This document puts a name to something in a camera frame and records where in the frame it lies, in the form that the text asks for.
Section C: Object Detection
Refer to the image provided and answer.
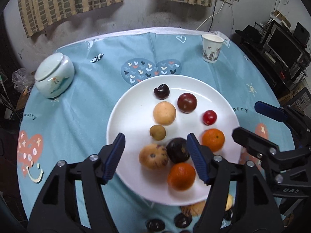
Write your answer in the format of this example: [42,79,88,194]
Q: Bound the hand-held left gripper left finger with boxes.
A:
[28,132,127,233]

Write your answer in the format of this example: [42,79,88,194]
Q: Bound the clear plastic bag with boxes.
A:
[12,68,36,93]

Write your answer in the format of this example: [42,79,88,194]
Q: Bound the dark mangosteen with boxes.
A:
[166,137,190,164]

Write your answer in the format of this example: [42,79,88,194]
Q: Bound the printed paper cup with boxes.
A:
[202,34,224,64]

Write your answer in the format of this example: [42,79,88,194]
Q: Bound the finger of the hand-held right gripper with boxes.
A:
[254,100,311,149]
[232,126,311,188]

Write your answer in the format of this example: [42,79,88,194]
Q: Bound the black speaker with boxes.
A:
[294,22,310,45]

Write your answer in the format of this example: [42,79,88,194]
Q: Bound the red cherry tomato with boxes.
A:
[203,110,217,126]

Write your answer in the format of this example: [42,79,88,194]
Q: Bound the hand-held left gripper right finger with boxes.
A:
[187,132,285,233]

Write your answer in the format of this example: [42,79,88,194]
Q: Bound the computer monitor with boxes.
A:
[266,27,304,68]

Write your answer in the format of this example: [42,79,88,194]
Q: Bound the beige box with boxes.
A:
[270,10,292,28]

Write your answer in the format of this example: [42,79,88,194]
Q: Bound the black hat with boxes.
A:
[234,25,264,44]

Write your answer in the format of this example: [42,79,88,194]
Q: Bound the orange tangerine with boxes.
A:
[202,128,225,152]
[167,163,196,191]

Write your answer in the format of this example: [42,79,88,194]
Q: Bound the white power cable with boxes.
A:
[196,1,224,31]

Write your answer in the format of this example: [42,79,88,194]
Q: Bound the striped beige pepino melon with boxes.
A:
[139,144,169,170]
[181,200,207,217]

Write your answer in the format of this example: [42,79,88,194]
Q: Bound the small beige fruit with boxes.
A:
[225,194,234,211]

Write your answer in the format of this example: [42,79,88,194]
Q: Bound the white round plate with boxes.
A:
[106,75,241,206]

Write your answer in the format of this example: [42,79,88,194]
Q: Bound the black media stand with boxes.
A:
[233,36,311,97]

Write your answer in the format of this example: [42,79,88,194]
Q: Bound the red plum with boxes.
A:
[177,93,197,114]

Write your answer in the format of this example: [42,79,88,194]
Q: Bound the brown longan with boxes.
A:
[149,125,167,141]

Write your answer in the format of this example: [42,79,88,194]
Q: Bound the large beige round fruit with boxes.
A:
[153,101,177,126]

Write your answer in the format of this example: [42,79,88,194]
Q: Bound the pale green ceramic jar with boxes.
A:
[34,53,75,99]

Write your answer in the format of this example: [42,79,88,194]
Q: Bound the blue printed tablecloth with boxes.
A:
[17,27,295,233]

